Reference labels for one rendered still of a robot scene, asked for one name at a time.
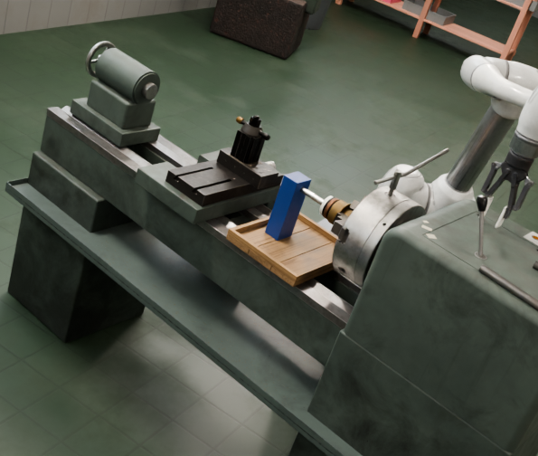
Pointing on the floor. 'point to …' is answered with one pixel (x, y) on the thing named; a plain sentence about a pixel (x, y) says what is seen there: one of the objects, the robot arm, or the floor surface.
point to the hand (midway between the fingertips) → (494, 213)
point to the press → (264, 23)
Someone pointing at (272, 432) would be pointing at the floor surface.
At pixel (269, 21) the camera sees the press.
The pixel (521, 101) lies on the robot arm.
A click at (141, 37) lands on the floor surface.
